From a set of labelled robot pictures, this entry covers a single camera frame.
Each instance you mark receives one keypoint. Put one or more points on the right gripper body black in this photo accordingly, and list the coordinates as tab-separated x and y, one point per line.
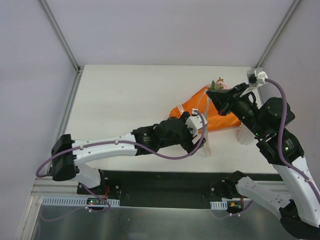
230	99

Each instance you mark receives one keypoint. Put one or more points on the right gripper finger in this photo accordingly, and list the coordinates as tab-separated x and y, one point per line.
224	96
225	109

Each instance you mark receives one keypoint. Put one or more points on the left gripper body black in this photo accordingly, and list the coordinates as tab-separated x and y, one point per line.
186	131

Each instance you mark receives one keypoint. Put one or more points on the flower bunch pink yellow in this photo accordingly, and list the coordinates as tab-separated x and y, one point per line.
218	84

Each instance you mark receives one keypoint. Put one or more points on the orange wrapping paper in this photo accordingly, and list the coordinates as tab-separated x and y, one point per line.
202	102

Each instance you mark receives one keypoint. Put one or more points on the cream ribbon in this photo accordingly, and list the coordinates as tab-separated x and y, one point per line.
206	147

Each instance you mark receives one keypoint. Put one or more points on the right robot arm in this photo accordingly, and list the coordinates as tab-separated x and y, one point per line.
299	214

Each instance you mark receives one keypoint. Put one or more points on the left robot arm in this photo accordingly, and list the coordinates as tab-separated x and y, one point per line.
71	157

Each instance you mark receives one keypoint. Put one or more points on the white ribbed vase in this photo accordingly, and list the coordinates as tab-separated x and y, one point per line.
244	136

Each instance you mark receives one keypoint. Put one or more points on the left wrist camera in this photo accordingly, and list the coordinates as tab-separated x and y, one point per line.
196	122

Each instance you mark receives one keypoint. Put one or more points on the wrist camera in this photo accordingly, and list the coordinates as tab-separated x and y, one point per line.
196	122
256	77

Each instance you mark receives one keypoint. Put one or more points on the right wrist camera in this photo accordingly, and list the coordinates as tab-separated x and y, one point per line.
256	77

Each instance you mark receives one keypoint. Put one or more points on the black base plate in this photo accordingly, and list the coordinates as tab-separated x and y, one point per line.
173	190

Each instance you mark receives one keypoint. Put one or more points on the right white cable duct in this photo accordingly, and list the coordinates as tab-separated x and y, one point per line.
219	205

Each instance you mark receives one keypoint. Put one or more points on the white cable duct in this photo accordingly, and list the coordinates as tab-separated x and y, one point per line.
68	201
219	205

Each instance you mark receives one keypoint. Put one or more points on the right aluminium frame post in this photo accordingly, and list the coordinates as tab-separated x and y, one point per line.
290	12

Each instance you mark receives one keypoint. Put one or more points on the aluminium frame post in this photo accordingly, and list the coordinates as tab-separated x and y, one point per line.
290	12
59	34

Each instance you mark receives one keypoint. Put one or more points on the aluminium rail front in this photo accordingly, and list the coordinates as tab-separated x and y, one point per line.
47	187

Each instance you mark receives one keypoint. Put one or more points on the left white cable duct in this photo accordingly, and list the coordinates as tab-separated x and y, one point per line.
68	201

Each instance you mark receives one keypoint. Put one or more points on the left aluminium frame post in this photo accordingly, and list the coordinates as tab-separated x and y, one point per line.
59	34

